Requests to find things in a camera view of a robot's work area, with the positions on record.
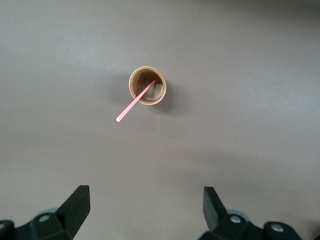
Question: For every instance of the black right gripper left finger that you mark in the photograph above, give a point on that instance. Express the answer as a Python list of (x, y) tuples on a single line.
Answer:
[(72, 212)]

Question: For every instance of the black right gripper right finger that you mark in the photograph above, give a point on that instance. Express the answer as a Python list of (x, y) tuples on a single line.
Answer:
[(215, 217)]

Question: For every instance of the pink chopstick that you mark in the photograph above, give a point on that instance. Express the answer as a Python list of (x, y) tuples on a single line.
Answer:
[(130, 107)]

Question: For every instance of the brown wooden cup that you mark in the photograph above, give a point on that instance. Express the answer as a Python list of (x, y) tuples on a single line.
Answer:
[(133, 85)]

